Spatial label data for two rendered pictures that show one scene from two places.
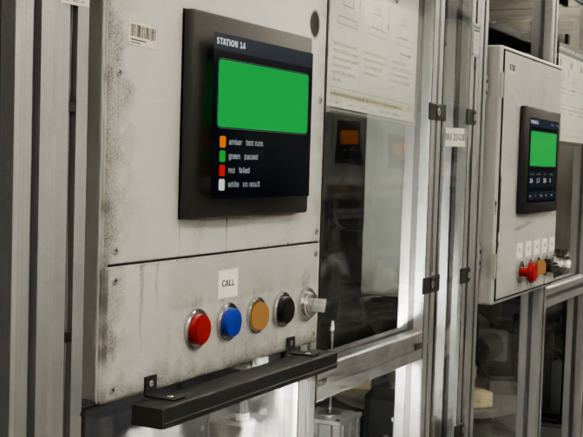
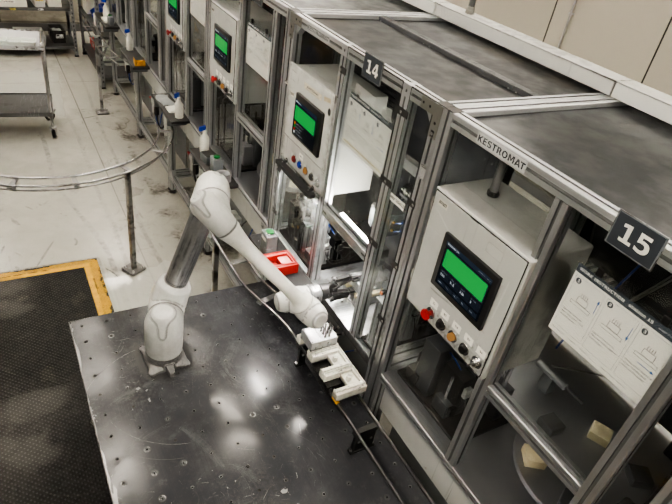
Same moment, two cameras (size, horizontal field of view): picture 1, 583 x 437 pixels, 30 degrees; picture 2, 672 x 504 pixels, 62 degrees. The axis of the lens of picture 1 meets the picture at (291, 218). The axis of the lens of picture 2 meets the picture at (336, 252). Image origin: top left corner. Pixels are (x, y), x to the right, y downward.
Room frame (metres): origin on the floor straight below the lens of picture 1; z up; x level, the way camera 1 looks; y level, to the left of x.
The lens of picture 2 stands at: (2.41, -1.91, 2.59)
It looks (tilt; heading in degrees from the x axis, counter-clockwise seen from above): 34 degrees down; 117
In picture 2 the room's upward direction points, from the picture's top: 10 degrees clockwise
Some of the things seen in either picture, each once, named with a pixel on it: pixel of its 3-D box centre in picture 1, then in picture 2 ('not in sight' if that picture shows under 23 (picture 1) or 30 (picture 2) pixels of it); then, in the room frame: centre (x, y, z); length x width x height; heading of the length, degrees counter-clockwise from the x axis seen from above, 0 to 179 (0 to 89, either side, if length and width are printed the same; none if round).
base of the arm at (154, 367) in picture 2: not in sight; (165, 356); (1.05, -0.70, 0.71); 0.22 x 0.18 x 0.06; 152
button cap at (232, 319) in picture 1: (227, 322); not in sight; (1.12, 0.06, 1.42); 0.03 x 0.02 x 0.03; 152
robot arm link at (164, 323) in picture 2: not in sight; (163, 328); (1.02, -0.68, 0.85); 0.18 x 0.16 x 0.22; 133
